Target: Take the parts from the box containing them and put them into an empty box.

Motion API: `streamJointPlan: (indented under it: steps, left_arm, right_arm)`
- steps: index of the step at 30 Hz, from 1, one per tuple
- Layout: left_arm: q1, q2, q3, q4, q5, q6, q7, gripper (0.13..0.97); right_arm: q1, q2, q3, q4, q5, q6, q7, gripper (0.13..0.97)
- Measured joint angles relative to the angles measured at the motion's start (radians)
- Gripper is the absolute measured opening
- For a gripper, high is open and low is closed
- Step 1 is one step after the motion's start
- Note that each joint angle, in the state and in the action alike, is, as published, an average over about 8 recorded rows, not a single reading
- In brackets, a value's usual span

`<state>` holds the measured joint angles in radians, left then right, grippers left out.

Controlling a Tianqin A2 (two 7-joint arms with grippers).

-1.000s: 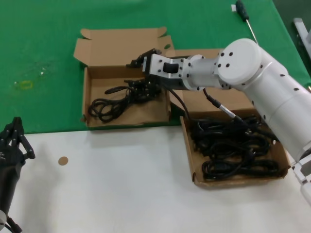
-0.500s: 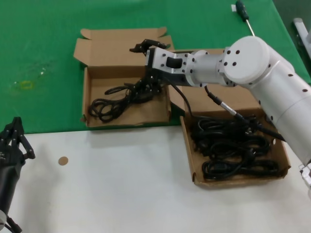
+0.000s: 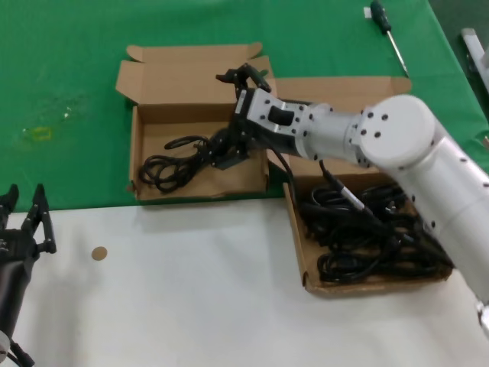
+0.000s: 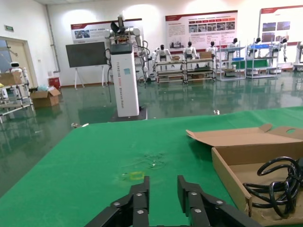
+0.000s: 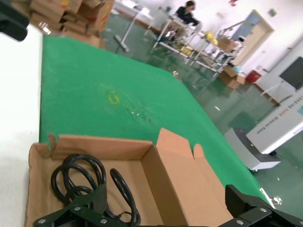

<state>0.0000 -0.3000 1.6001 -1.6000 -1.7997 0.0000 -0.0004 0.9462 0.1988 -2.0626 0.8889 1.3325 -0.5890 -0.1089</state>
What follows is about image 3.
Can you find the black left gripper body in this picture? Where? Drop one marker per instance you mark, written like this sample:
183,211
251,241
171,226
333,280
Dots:
15,248

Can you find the small white tag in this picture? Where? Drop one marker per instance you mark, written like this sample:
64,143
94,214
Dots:
366,13

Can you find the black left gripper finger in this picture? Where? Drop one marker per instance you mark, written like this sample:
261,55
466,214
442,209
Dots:
9,202
40,206

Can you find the grey metal profile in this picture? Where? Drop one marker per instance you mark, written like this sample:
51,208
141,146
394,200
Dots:
471,42

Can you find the green tablecloth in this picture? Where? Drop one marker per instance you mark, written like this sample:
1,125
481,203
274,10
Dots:
57,57

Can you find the black right wrist camera housing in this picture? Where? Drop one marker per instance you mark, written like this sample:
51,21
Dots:
267,137

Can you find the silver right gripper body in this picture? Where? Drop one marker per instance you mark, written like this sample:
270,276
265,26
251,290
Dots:
263,111

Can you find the open cardboard box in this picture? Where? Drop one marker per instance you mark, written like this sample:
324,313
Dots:
344,91
191,122

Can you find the small white scraps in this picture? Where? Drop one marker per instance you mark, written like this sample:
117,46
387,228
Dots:
68,111

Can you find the small white object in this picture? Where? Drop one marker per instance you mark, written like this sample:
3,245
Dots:
486,140

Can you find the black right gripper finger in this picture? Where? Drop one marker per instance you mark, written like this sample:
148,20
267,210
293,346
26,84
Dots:
229,149
240,76

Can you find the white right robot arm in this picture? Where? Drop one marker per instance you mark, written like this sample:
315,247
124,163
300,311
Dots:
401,130

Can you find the round brown cardboard disc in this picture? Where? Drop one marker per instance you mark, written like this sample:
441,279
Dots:
99,254

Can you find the yellow rubber band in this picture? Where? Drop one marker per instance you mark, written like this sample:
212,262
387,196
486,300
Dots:
35,134

